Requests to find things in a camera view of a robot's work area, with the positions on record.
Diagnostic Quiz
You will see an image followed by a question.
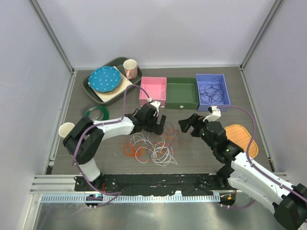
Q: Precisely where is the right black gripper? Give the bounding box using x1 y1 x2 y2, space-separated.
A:
178 113 217 150

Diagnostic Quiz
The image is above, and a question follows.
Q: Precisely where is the orange thin cable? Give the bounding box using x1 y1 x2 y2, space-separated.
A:
118 130 182 161

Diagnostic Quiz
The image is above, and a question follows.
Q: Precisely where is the white thin cable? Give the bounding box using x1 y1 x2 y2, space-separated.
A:
130 133 179 167

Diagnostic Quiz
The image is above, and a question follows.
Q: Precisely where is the green plastic box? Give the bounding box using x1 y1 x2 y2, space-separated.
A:
165 77 199 110

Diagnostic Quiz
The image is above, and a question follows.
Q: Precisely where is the pink plastic box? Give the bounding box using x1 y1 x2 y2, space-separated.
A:
141 77 167 108

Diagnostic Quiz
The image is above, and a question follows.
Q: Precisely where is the blue plastic box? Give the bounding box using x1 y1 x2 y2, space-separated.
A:
196 74 231 112

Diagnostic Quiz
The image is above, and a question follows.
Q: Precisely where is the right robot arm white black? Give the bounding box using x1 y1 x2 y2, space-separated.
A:
178 114 307 230

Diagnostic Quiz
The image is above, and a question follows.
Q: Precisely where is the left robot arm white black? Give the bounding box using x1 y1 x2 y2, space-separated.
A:
58 103 166 191

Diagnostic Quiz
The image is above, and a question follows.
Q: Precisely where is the orange woven mat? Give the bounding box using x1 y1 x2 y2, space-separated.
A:
224 124 259 158

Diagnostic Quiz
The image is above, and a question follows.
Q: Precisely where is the green tape roll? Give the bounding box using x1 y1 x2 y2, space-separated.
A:
81 104 109 121

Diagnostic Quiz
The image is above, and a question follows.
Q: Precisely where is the beige square board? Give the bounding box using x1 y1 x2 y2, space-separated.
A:
88 66 132 102

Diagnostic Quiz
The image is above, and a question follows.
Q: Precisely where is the pink mug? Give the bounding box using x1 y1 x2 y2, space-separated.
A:
123 59 138 80

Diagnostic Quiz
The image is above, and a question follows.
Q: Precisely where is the blue dotted plate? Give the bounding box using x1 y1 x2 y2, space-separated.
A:
88 66 121 93

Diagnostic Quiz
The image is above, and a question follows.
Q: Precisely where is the yellow mug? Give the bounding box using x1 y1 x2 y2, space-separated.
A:
58 122 75 139

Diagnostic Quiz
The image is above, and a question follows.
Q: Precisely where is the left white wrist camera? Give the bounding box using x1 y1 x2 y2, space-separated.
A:
147 98 161 117

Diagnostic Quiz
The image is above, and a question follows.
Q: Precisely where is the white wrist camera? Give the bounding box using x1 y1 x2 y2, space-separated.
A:
203 105 221 122
147 98 161 117

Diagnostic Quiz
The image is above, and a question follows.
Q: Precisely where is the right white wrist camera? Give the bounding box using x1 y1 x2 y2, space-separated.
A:
203 105 221 122

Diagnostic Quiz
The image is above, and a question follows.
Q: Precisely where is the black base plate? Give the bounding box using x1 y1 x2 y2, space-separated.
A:
74 173 233 196

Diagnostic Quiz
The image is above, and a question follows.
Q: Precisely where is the white slotted cable duct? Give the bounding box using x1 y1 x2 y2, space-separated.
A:
41 193 220 204

